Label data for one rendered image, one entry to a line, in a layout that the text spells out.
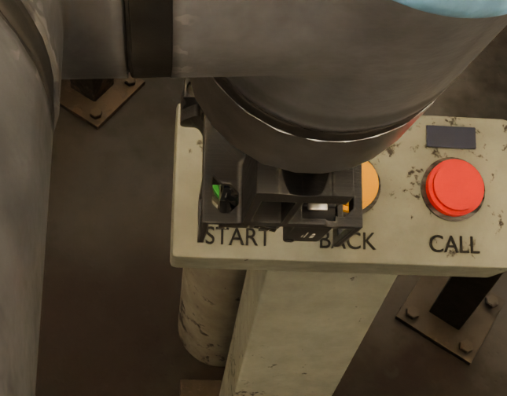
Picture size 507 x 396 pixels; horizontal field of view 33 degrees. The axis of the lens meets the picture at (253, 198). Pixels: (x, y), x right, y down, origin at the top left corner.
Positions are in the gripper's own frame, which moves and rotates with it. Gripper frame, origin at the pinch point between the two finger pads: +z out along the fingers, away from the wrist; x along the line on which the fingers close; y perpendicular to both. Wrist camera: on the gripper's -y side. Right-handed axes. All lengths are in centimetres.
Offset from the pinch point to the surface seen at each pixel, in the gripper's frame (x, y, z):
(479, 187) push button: 16.4, 0.2, 5.7
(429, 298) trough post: 33, 1, 70
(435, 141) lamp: 13.6, -3.2, 6.6
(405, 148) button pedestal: 11.5, -2.6, 6.8
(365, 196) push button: 8.4, 1.2, 5.7
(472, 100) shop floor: 46, -34, 83
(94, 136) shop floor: -17, -24, 79
